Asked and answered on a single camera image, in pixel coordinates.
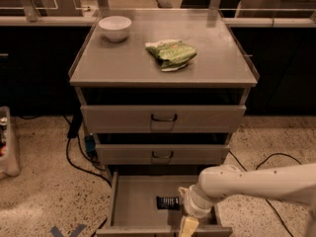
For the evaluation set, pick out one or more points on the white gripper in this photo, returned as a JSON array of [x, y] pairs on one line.
[[190, 203]]

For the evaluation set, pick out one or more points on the black rxbar snack bar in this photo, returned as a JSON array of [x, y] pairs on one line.
[[172, 203]]

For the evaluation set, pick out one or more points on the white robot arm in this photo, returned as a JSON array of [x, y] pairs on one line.
[[294, 184]]

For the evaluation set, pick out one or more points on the grey bottom drawer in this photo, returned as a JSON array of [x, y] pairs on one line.
[[133, 210]]

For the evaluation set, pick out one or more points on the grey drawer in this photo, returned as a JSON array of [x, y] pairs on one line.
[[164, 154], [165, 118], [133, 210]]

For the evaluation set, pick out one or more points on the grey middle drawer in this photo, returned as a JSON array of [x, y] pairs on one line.
[[164, 154]]

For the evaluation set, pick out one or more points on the grey drawer cabinet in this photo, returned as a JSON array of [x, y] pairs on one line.
[[125, 73]]

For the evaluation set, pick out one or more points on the grey top drawer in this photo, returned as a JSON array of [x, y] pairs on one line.
[[165, 118]]

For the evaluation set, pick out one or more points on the blue power adapter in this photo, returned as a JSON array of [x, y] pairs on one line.
[[89, 144]]

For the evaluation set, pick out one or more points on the black power plug block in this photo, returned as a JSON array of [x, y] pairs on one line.
[[74, 126]]

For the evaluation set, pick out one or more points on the green chip bag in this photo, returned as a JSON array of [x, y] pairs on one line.
[[171, 54]]

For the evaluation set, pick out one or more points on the clear plastic bin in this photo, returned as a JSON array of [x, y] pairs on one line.
[[9, 158]]

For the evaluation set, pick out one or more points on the white ceramic bowl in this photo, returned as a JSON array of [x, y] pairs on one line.
[[115, 28]]

